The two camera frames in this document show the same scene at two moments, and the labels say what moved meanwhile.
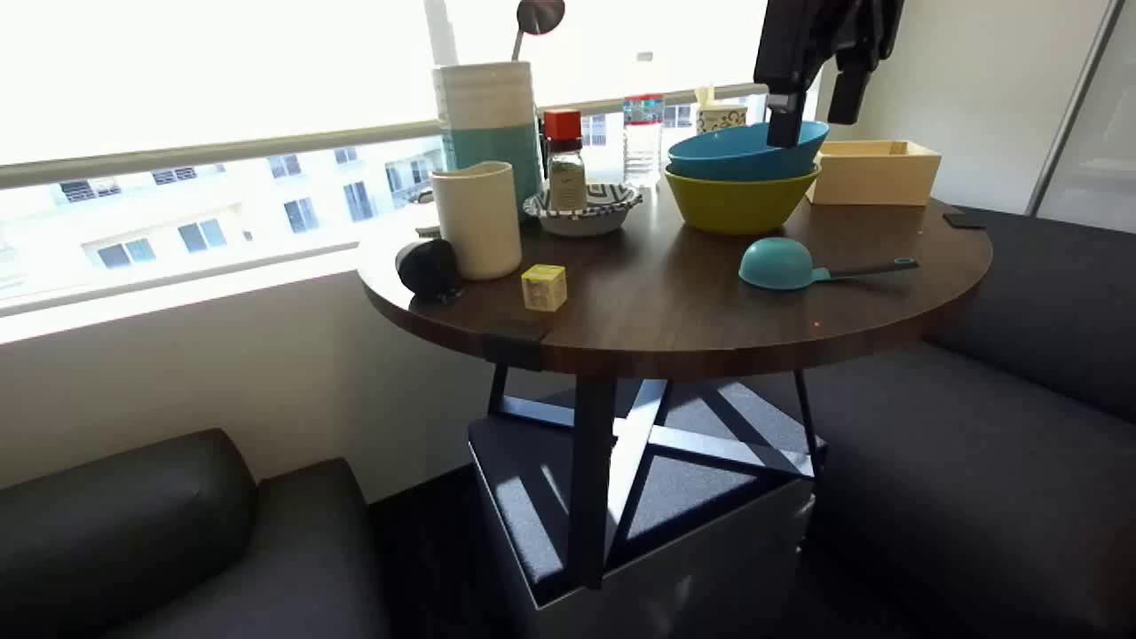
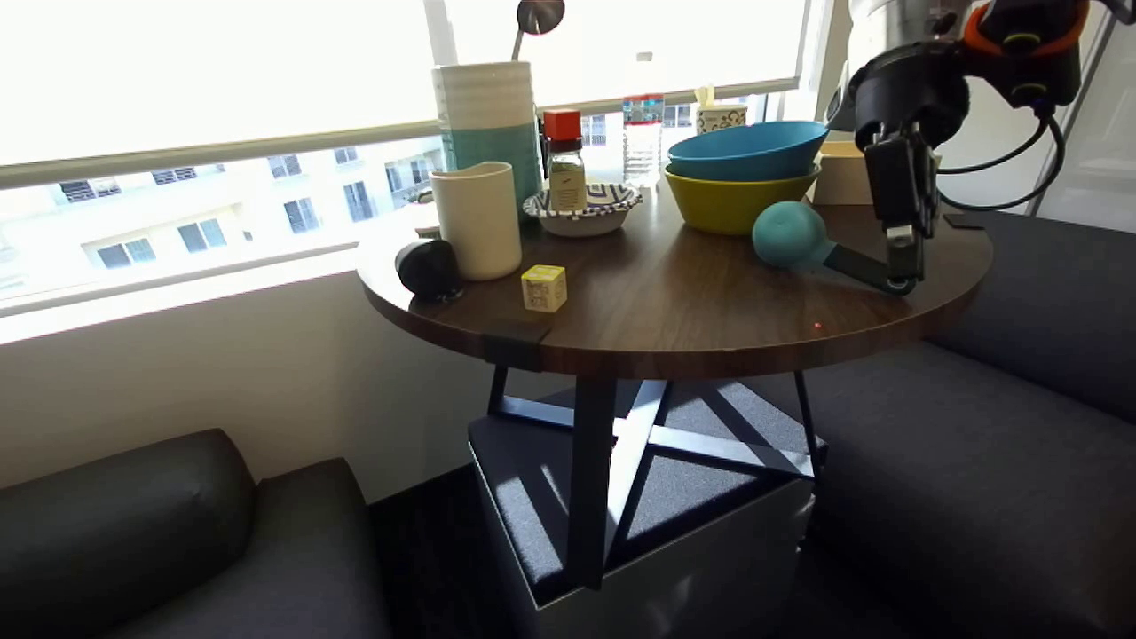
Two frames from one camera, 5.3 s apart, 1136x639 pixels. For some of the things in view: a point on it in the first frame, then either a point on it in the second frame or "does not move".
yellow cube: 544,288 does not move
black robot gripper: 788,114 -> 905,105
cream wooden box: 870,175 does not move
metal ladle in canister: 537,20 does not move
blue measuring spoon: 777,265 -> 792,232
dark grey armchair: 180,536 does not move
